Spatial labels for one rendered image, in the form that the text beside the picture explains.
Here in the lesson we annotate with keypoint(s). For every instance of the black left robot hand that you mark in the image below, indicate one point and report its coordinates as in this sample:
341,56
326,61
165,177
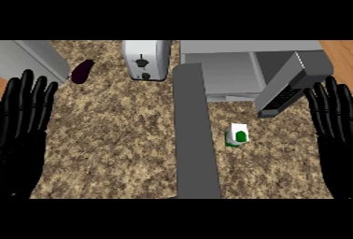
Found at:
21,130

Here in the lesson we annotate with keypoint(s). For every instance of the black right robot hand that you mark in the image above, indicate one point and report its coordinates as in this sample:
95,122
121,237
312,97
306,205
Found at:
332,137

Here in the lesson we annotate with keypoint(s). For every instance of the white and green milk carton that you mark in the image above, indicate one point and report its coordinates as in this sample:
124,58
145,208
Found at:
238,134

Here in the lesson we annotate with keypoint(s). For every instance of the grey microwave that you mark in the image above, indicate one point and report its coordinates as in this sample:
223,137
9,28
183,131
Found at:
257,71

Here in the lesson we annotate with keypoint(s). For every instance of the dark grey microwave door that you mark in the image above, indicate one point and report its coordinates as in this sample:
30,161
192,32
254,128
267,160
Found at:
195,133

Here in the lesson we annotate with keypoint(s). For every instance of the pale grey appliance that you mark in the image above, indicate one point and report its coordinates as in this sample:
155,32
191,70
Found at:
31,60

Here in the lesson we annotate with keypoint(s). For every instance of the dark purple eggplant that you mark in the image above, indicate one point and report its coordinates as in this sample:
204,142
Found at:
81,71

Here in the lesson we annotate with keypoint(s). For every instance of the silver toaster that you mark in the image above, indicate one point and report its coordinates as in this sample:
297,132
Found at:
146,60

